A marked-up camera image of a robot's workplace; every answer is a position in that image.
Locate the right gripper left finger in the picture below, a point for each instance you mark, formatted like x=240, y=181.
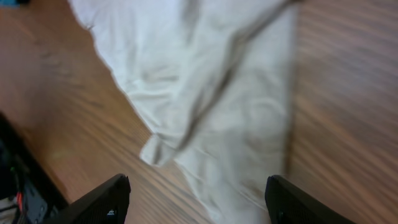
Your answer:
x=106, y=204

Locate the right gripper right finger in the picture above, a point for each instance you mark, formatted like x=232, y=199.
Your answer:
x=288, y=204

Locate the beige cotton shorts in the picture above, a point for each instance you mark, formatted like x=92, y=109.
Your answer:
x=212, y=80

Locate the light blue shirt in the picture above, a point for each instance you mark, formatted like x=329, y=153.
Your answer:
x=9, y=3

